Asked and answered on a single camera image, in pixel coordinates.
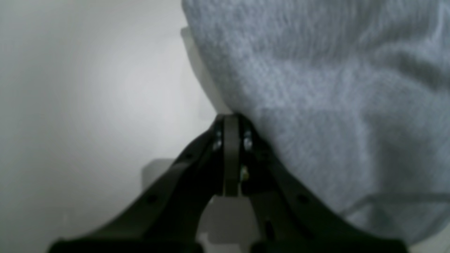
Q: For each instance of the grey T-shirt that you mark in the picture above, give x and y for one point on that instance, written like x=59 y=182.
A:
x=352 y=95

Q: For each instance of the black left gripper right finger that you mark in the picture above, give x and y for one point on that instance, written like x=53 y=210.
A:
x=289 y=217

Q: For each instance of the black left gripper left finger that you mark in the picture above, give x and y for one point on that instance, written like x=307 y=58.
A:
x=164 y=219

